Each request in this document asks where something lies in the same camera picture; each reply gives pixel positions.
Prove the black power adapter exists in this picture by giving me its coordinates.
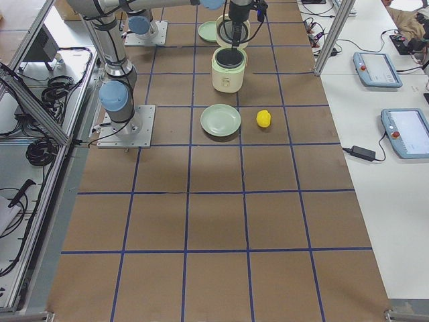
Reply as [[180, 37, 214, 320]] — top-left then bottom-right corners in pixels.
[[342, 146, 376, 162]]

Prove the green plate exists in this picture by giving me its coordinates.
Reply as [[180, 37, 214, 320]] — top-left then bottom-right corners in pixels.
[[198, 21, 217, 42], [200, 104, 241, 137]]

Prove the green plate right side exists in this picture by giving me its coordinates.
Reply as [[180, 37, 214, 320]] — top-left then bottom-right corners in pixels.
[[200, 104, 241, 137]]

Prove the green plate left side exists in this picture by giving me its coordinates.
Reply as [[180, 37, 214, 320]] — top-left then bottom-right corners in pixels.
[[198, 21, 217, 42]]

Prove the blue teach pendant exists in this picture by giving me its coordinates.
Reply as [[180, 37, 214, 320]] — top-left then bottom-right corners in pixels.
[[381, 108, 428, 159], [353, 52, 403, 89]]

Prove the blue teach pendant far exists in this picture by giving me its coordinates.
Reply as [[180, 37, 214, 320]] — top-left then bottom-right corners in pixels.
[[353, 52, 403, 89]]

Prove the white rice cooker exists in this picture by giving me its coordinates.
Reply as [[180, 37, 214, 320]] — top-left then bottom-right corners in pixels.
[[211, 14, 247, 93]]

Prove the yellow toy potato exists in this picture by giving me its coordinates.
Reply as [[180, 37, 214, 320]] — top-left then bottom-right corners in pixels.
[[256, 109, 271, 128]]

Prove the aluminium frame post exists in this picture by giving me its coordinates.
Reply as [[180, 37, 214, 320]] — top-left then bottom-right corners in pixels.
[[314, 0, 355, 76]]

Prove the blue teach pendant near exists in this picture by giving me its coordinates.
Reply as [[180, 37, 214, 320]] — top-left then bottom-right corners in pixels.
[[381, 108, 428, 159]]

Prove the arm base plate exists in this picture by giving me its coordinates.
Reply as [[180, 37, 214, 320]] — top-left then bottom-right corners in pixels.
[[125, 19, 168, 47], [95, 105, 156, 148]]

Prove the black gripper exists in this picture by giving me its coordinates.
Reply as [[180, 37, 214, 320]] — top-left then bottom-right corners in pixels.
[[229, 0, 251, 50]]

